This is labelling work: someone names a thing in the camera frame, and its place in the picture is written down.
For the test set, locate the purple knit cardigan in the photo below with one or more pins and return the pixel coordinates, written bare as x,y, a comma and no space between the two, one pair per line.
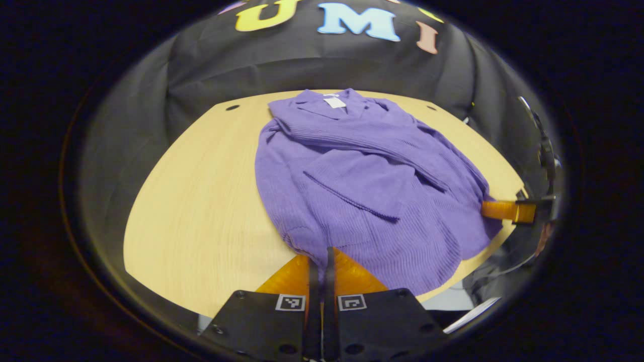
362,191

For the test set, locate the black backdrop cloth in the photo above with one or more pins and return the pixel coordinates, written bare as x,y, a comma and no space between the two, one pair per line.
312,65

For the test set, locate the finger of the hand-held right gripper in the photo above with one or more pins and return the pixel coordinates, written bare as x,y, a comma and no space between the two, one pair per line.
503,209

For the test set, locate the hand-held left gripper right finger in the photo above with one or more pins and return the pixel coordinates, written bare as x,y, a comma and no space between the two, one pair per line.
329,322

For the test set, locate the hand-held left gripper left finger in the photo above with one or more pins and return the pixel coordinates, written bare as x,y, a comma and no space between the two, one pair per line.
314,322

